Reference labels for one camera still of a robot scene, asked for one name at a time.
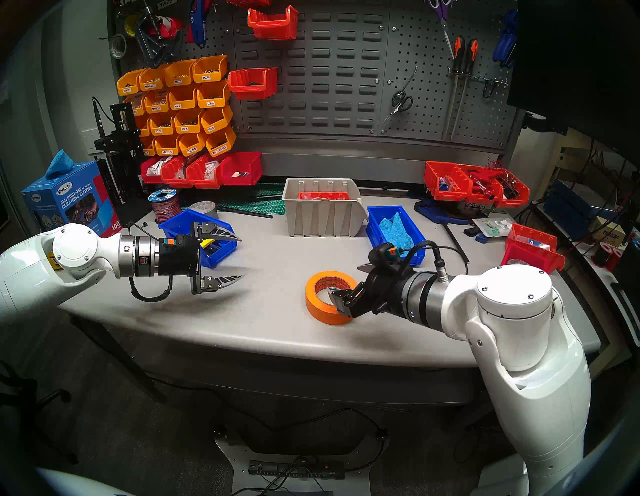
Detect small grey pegboard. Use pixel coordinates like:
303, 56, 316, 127
107, 0, 243, 131

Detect blue cleaning cloths box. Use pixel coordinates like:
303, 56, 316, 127
21, 161, 122, 237

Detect blue plastic storage bin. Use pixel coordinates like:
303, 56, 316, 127
158, 208, 239, 269
366, 205, 427, 267

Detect blue spring clamps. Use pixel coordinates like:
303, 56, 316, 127
492, 9, 519, 68

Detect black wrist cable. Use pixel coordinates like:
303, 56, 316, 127
129, 275, 173, 302
397, 241, 471, 276

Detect large beige storage bin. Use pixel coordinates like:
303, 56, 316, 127
281, 177, 368, 238

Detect dark blue case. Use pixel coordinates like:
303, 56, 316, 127
544, 179, 608, 226

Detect blue red hand tool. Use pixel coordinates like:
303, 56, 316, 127
186, 0, 213, 49

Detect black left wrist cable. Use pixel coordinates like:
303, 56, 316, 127
129, 275, 173, 302

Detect black monitor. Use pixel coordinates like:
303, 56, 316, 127
507, 0, 640, 168

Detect red wire spool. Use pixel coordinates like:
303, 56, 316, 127
148, 188, 182, 224

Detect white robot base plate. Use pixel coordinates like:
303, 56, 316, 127
215, 430, 391, 496

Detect small cardboard box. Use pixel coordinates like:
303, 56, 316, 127
590, 220, 626, 246

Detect red parts bin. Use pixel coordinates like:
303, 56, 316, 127
218, 151, 264, 187
140, 156, 166, 185
160, 156, 193, 188
186, 154, 222, 190

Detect large grey pegboard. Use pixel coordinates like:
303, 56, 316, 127
380, 0, 521, 151

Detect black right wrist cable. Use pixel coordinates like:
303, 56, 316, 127
397, 241, 471, 276

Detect red white tape roll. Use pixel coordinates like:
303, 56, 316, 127
150, 15, 183, 40

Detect blue cloth in dispenser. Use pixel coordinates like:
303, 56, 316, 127
45, 149, 75, 180

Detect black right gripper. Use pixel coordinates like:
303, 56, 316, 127
326, 243, 407, 319

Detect red tool white lettering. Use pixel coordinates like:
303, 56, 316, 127
465, 169, 508, 197

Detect black office chair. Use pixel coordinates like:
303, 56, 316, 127
0, 357, 81, 463

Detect green cutting mat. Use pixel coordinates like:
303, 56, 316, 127
216, 182, 287, 217

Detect black handled scissors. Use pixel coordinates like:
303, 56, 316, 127
380, 66, 418, 128

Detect grey louvred wall panel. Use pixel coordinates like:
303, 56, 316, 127
232, 0, 391, 138

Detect grey C-clamp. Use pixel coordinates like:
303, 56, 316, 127
134, 6, 185, 69

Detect blue bench vise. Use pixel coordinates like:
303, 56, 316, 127
415, 197, 493, 225

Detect red thread spool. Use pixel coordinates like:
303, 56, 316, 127
592, 242, 623, 271

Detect orange masking tape roll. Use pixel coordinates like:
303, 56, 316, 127
305, 270, 358, 326

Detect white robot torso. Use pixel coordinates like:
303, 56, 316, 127
36, 466, 138, 496

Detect black metal rod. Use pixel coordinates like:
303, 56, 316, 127
442, 222, 471, 264
216, 205, 274, 219

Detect blue microfibre cloth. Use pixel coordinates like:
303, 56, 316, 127
378, 212, 416, 251

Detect black metal stand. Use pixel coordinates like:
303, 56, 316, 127
94, 102, 151, 226

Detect purple handled scissors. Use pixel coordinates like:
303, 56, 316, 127
427, 0, 456, 60

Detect clear bag green label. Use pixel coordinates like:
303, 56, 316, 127
471, 217, 513, 238

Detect black power strip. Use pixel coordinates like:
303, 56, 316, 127
248, 459, 346, 481

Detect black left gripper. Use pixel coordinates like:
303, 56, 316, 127
159, 221, 246, 294

